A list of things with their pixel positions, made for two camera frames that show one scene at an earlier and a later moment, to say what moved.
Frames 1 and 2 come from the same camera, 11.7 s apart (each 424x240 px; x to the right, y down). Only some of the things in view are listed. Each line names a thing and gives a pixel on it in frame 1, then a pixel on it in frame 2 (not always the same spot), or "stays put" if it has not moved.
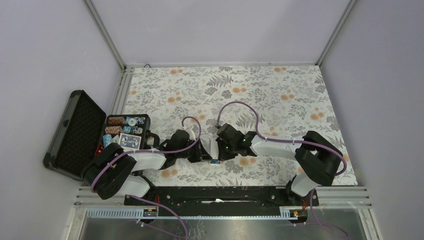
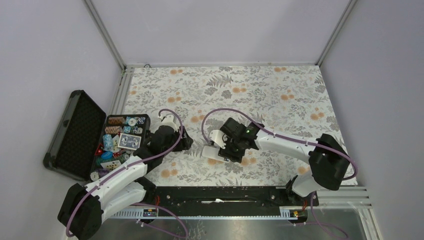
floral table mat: x=283 y=103 stays put
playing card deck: x=130 y=141 stays put
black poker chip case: x=84 y=130 stays put
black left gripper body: x=194 y=154 -> x=183 y=145
